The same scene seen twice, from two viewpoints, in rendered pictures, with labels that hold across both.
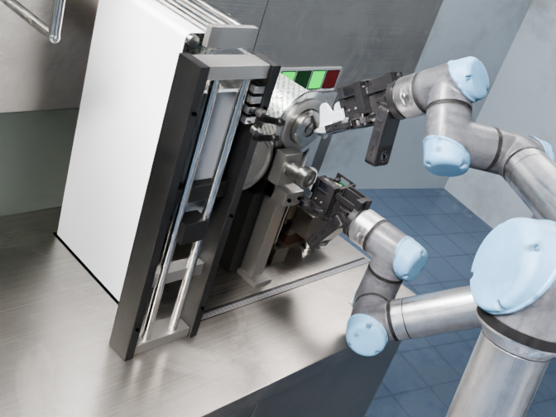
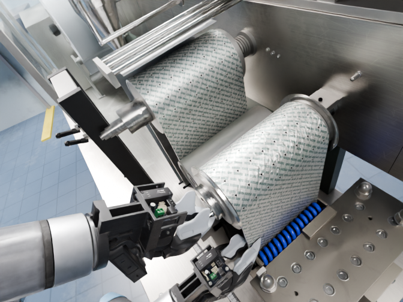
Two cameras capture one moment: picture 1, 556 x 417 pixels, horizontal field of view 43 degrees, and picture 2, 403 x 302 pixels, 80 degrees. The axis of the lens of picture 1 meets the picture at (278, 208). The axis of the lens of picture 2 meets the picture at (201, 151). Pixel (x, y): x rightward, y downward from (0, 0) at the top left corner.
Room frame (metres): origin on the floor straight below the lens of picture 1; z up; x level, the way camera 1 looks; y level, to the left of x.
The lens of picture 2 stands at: (1.49, -0.19, 1.65)
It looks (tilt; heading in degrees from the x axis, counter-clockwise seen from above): 47 degrees down; 125
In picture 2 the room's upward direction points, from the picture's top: 22 degrees counter-clockwise
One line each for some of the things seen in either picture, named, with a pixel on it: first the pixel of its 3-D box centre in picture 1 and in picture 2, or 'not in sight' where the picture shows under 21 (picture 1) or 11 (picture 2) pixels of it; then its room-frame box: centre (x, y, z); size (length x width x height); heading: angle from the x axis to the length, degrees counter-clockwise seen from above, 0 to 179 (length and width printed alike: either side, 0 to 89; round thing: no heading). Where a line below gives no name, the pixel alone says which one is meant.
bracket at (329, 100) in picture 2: not in sight; (322, 100); (1.52, 0.25, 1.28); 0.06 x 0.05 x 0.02; 53
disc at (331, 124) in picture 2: not in sight; (306, 124); (1.49, 0.21, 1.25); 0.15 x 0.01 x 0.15; 143
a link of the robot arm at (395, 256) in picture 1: (395, 252); not in sight; (1.23, -0.24, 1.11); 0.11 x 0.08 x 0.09; 53
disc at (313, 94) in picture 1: (302, 124); (214, 197); (1.34, 0.01, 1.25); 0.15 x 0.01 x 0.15; 143
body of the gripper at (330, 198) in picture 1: (339, 204); (204, 281); (1.32, -0.12, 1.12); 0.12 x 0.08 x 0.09; 53
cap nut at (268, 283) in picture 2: not in sight; (267, 281); (1.44, -0.07, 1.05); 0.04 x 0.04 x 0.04
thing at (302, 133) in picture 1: (306, 127); (210, 201); (1.33, 0.00, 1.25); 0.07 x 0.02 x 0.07; 143
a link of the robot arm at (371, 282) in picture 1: (376, 295); not in sight; (1.21, -0.24, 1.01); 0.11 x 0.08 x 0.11; 174
